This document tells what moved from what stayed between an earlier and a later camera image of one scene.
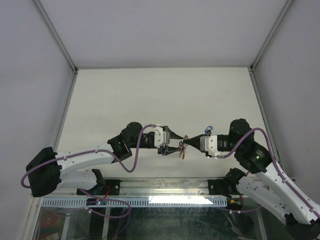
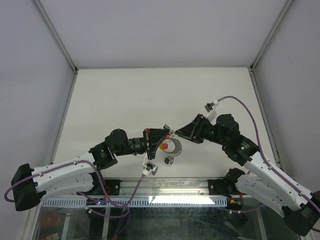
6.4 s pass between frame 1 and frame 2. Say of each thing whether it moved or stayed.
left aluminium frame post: stayed
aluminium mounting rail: stayed
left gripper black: moved
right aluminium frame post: stayed
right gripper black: moved
